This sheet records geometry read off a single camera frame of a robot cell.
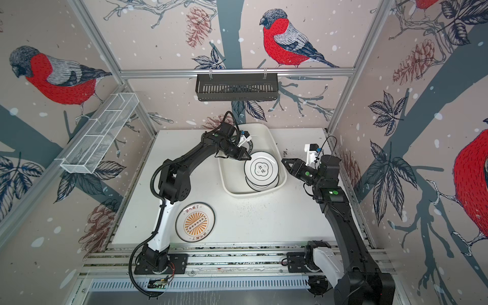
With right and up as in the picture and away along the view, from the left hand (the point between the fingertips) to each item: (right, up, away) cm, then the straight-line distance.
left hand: (250, 157), depth 93 cm
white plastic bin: (-9, -8, +5) cm, 13 cm away
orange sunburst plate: (-25, -29, -9) cm, 39 cm away
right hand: (+13, -1, -19) cm, 23 cm away
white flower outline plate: (+6, -6, +2) cm, 9 cm away
